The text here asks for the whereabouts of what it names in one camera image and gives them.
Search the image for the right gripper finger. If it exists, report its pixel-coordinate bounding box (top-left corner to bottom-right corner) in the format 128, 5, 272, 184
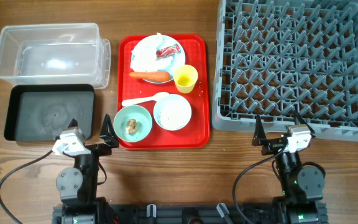
293, 110, 315, 136
252, 114, 267, 146

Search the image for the brown food scrap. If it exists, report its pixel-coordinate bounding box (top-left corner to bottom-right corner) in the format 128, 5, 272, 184
126, 119, 138, 134

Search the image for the green bowl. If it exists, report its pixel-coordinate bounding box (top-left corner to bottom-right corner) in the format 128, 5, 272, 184
113, 105, 153, 142

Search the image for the white plastic spoon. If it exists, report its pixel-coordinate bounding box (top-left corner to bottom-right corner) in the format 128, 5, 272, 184
121, 92, 169, 107

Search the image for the light blue bowl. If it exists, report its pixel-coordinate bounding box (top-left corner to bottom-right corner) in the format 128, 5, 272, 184
153, 94, 192, 131

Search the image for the orange carrot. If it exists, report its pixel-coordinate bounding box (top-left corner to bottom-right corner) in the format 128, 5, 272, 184
129, 71, 171, 82

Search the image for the white napkin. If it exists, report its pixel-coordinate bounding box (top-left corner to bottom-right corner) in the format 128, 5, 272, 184
130, 33, 173, 72

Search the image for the yellow plastic cup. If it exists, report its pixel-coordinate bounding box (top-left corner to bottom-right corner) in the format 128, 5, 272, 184
174, 65, 198, 94

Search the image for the light blue plate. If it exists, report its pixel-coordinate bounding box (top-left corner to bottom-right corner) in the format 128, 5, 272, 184
130, 33, 186, 84

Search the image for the red snack wrapper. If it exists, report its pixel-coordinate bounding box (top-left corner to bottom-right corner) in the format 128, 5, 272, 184
156, 44, 181, 59

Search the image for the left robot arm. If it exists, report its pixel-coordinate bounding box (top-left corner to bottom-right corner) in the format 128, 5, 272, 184
52, 114, 119, 224

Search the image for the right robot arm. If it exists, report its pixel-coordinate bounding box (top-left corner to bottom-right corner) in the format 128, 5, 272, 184
252, 112, 328, 224

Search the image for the black waste tray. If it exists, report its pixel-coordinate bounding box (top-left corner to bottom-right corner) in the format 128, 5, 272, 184
4, 84, 95, 141

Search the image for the grey dishwasher rack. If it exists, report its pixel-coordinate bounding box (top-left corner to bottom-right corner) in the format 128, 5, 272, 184
212, 0, 358, 141

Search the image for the clear plastic waste bin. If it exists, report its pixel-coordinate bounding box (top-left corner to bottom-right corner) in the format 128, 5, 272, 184
0, 23, 111, 89

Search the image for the red serving tray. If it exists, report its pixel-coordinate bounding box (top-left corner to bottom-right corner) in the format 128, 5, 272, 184
117, 34, 211, 150

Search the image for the left black cable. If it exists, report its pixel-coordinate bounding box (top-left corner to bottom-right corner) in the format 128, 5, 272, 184
0, 149, 55, 224

